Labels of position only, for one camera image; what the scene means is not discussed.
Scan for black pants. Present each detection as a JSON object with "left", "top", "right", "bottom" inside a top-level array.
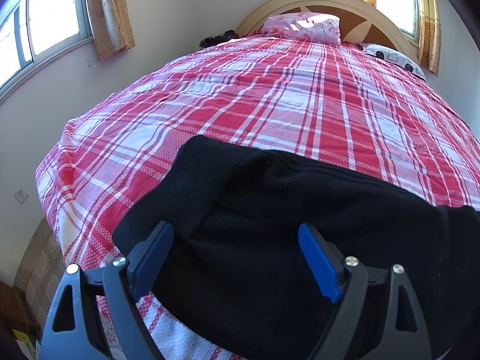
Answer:
[{"left": 112, "top": 136, "right": 479, "bottom": 359}]

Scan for red plaid bed sheet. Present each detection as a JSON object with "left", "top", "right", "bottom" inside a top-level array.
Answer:
[{"left": 35, "top": 31, "right": 480, "bottom": 360}]

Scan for white patterned pillow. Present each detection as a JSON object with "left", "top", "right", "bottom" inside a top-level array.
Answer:
[{"left": 360, "top": 43, "right": 426, "bottom": 80}]

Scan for yellow curtain at left window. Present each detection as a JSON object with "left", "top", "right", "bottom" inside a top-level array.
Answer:
[{"left": 86, "top": 0, "right": 135, "bottom": 59}]

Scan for beige wooden headboard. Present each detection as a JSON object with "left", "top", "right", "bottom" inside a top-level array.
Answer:
[{"left": 237, "top": 0, "right": 417, "bottom": 60}]

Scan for pink floral pillow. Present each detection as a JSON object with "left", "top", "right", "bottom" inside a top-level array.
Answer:
[{"left": 261, "top": 12, "right": 341, "bottom": 47}]

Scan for black item beside bed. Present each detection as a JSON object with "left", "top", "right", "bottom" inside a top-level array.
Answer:
[{"left": 199, "top": 29, "right": 240, "bottom": 50}]

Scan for left window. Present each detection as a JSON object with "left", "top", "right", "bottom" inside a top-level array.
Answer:
[{"left": 1, "top": 0, "right": 91, "bottom": 94}]

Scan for yellow curtain behind headboard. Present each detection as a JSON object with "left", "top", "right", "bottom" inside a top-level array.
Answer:
[{"left": 293, "top": 0, "right": 442, "bottom": 77}]

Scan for white wall socket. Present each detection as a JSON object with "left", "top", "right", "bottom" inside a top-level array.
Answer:
[{"left": 14, "top": 187, "right": 29, "bottom": 205}]

